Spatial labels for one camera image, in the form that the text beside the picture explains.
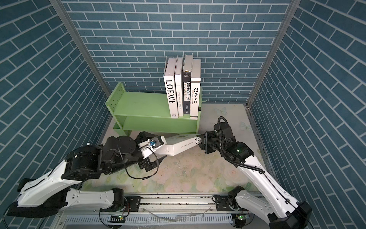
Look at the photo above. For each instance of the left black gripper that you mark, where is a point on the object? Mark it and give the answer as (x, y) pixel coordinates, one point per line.
(150, 165)

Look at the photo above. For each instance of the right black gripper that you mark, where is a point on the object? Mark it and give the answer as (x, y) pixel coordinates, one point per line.
(206, 135)

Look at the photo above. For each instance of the white book with barcode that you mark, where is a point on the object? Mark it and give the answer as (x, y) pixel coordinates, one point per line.
(177, 144)

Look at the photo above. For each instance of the large white black-spine book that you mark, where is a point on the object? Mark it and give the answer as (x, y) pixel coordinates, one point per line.
(195, 88)

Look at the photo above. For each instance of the green two-tier shelf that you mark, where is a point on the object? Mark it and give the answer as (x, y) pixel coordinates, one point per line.
(136, 111)

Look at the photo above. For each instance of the white La Dame aux camelias book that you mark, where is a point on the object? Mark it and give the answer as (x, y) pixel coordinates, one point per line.
(178, 85)

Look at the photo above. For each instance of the white Loewe Foundation Craft Prize book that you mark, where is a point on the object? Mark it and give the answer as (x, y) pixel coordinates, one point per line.
(169, 80)

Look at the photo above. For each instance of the Chinese book with man portrait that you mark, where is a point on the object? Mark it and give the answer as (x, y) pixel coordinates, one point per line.
(186, 83)

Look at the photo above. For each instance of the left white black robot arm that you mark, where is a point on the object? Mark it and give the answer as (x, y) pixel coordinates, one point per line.
(53, 192)

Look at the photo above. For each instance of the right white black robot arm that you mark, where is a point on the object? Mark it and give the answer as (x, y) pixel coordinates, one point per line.
(242, 157)

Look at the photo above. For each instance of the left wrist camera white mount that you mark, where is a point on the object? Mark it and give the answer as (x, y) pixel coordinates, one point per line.
(151, 145)

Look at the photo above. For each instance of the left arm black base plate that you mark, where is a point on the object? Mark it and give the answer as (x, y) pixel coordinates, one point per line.
(133, 202)

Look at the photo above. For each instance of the aluminium mounting rail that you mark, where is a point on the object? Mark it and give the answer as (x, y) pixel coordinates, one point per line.
(177, 203)

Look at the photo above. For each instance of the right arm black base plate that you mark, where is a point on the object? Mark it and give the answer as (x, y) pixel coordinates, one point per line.
(221, 203)

